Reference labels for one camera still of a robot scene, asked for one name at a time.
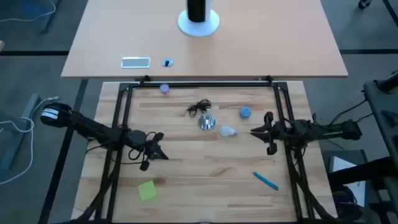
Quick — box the chrome lamp socket base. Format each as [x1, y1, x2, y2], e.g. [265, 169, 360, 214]
[197, 113, 217, 131]

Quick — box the black equipment cart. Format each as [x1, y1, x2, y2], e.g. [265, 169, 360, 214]
[326, 70, 398, 224]

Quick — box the blue patterned bowl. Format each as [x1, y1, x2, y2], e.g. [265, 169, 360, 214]
[239, 106, 252, 120]

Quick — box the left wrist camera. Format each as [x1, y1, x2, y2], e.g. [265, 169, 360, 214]
[126, 129, 147, 149]

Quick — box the blue pen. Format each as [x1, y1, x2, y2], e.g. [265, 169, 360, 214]
[252, 171, 279, 191]

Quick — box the grey metal desk leg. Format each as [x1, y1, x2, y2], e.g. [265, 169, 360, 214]
[0, 93, 42, 170]

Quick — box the black aluminium rig frame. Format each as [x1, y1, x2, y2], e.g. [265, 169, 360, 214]
[73, 74, 340, 224]

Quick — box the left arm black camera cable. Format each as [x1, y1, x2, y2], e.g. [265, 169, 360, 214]
[118, 131, 158, 166]

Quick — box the black lamp power cord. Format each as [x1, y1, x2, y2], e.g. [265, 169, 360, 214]
[187, 98, 213, 118]

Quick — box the white and black tower fan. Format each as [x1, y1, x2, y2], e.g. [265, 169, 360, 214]
[177, 0, 221, 39]

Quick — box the white box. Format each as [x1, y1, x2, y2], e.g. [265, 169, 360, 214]
[328, 154, 367, 207]

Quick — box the white floor cable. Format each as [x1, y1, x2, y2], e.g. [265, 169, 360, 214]
[0, 95, 60, 187]

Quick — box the light brown office desk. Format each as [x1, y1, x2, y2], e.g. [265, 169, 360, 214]
[60, 0, 349, 79]

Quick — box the white lightbulb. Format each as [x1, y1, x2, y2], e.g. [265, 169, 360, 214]
[218, 124, 239, 138]

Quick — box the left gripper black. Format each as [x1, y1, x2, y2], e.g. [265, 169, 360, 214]
[139, 131, 169, 172]

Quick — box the silver rectangular desk plate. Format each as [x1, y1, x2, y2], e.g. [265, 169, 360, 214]
[120, 56, 152, 70]

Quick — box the green sticky note pad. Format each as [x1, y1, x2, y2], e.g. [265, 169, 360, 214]
[137, 180, 158, 202]

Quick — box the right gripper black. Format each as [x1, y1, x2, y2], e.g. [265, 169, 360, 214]
[250, 111, 300, 156]

